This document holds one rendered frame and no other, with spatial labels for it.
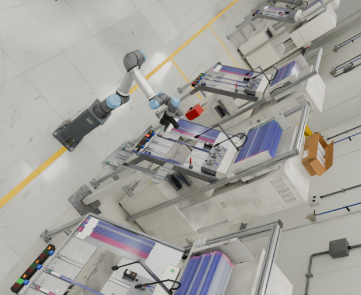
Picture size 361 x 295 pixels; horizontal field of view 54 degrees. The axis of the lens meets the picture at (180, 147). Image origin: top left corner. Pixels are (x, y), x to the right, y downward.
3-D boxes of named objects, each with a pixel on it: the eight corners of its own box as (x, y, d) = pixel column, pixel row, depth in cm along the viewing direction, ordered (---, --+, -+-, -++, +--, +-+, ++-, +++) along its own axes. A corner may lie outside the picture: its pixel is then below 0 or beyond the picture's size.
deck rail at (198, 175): (139, 158, 307) (140, 153, 304) (140, 157, 309) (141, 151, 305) (217, 185, 290) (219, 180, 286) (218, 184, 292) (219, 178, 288)
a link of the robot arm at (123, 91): (107, 102, 312) (127, 49, 279) (118, 96, 324) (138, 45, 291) (118, 110, 310) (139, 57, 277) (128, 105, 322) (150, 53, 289)
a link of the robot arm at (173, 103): (174, 94, 289) (182, 100, 288) (169, 105, 297) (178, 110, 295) (169, 98, 284) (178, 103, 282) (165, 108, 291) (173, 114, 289)
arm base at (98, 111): (89, 109, 305) (96, 104, 299) (98, 100, 316) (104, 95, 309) (102, 122, 309) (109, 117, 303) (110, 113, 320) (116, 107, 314)
